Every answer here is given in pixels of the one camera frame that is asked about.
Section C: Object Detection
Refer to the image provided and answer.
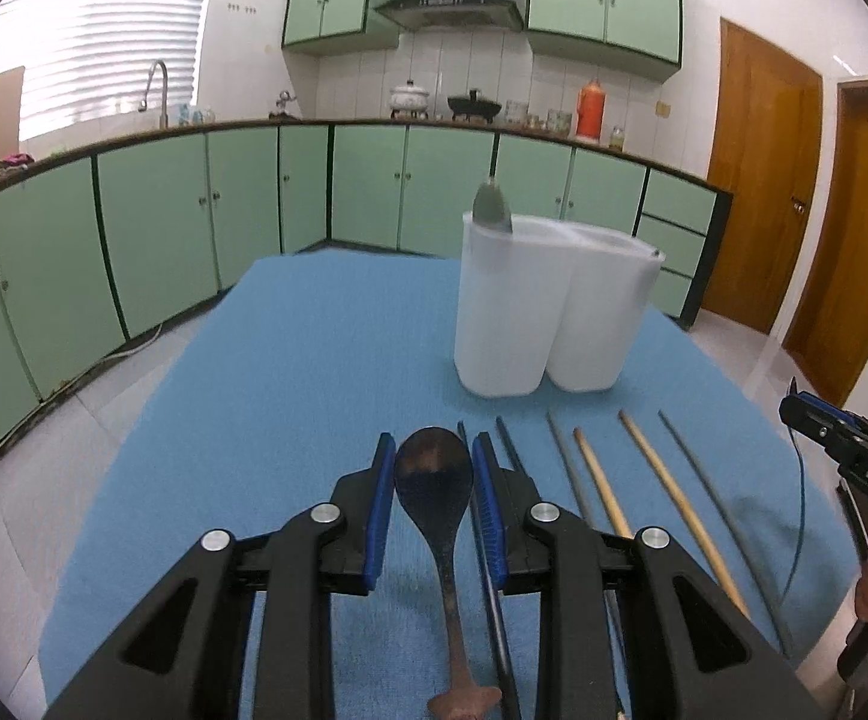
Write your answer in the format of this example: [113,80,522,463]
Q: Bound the black range hood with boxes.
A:
[375,0,525,32]

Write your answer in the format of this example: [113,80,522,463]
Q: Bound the orange thermos flask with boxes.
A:
[575,80,606,142]

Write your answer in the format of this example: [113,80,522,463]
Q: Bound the white plastic utensil holder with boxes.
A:
[453,213,665,398]

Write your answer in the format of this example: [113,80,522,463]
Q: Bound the blue table cloth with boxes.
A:
[40,250,858,695]

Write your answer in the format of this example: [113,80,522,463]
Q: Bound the small glass jar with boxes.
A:
[608,127,626,151]

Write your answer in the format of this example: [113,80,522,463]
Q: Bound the black chopstick gold band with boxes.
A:
[495,416,528,476]
[456,419,524,720]

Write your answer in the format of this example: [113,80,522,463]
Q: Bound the chrome sink faucet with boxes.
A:
[137,58,174,129]

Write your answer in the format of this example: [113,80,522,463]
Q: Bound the green lower kitchen cabinets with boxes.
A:
[0,121,731,447]

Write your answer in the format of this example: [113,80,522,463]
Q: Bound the black wok on stove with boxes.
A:
[448,89,502,124]

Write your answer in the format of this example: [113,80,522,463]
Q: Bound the wooden door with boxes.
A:
[702,20,822,333]
[783,80,868,406]

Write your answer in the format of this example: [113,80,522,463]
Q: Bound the dark metal spoon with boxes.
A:
[395,426,502,718]

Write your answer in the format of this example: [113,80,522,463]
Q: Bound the white cooking pot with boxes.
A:
[388,80,431,119]

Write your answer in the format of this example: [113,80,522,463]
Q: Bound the grey spoon in holder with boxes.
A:
[471,177,513,234]

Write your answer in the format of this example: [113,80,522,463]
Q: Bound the light wooden chopstick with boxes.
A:
[617,410,749,616]
[572,427,634,539]

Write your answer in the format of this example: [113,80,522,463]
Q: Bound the white window blinds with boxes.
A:
[0,0,208,140]

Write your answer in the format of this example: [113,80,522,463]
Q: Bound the grey metal chopstick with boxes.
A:
[546,408,631,720]
[658,410,793,660]

